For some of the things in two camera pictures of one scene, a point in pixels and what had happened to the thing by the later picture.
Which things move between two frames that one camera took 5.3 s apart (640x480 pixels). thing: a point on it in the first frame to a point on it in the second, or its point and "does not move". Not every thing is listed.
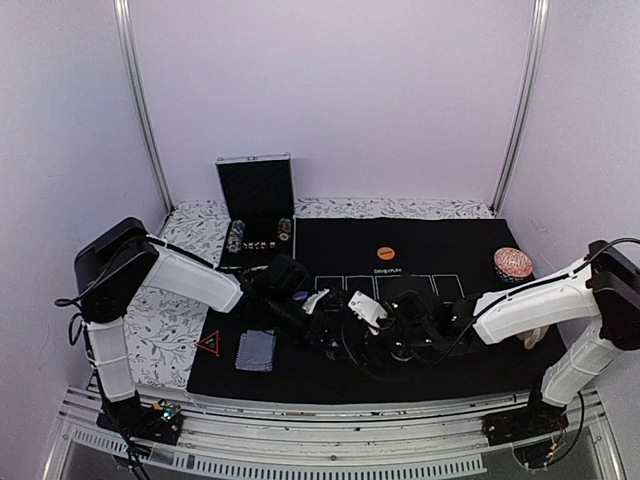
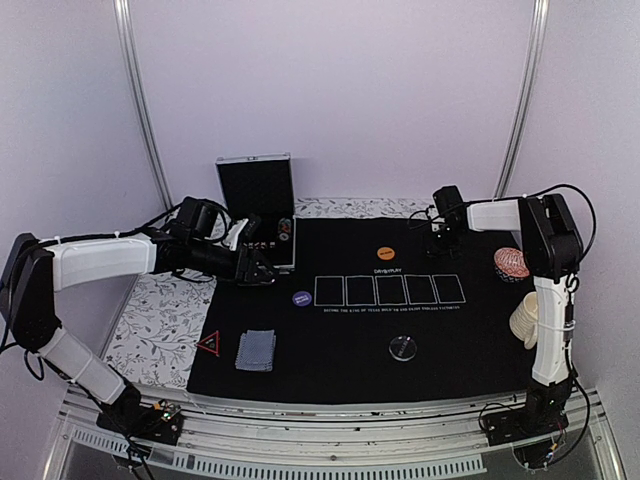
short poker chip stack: (284, 228) does not move
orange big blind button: (385, 253) does not move
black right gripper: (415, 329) to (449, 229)
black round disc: (402, 355) does not move
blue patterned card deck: (255, 350) does not move
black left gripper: (317, 331) to (248, 275)
